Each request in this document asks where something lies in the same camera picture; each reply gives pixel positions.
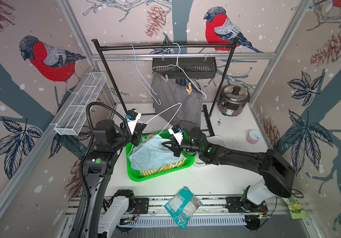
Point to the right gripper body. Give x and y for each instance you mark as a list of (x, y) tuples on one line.
[(187, 146)]

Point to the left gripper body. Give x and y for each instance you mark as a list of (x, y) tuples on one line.
[(135, 136)]

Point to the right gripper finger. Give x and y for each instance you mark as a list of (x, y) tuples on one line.
[(168, 144), (177, 152)]

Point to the light blue towel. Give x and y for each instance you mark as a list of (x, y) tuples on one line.
[(152, 155)]

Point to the yellow striped towel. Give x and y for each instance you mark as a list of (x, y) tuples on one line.
[(163, 168)]

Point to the light blue wire hanger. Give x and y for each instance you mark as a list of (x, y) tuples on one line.
[(140, 78)]

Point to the white wire hanger front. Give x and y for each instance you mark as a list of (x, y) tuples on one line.
[(148, 119)]

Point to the white wire hanger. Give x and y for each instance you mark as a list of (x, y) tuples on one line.
[(176, 64), (148, 119)]

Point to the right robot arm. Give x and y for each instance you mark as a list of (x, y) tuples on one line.
[(277, 174)]

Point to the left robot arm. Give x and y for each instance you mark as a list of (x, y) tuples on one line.
[(106, 143)]

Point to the white plastic tray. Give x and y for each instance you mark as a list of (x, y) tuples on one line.
[(214, 140)]

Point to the green plastic basket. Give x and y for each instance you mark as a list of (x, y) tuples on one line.
[(136, 176)]

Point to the dark grey towel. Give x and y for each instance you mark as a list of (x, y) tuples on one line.
[(171, 93)]

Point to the orange clothespin on grey towel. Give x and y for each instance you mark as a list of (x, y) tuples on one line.
[(189, 89)]

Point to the teal snack packet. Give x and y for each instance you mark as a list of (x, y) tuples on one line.
[(182, 207)]

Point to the beige clothespin grey towel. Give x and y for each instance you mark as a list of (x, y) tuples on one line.
[(166, 78)]

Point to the pink cup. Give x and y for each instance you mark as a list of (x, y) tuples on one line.
[(253, 136)]

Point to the silver rice cooker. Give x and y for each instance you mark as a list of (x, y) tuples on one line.
[(233, 99)]

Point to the black clothes rack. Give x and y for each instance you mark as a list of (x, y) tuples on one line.
[(207, 114)]

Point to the green yellow label card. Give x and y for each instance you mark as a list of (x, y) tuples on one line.
[(295, 209)]

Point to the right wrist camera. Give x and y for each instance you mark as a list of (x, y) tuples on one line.
[(177, 132)]

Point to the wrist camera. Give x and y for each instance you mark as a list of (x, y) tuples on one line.
[(177, 132), (132, 117)]

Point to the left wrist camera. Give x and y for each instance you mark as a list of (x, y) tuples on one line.
[(132, 117)]

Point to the white wire mesh shelf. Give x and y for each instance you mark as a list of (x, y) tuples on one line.
[(74, 117)]

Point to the black perforated wall basket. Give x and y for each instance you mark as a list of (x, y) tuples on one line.
[(195, 67)]

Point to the white wire hanger rear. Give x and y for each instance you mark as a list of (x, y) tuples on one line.
[(176, 64)]

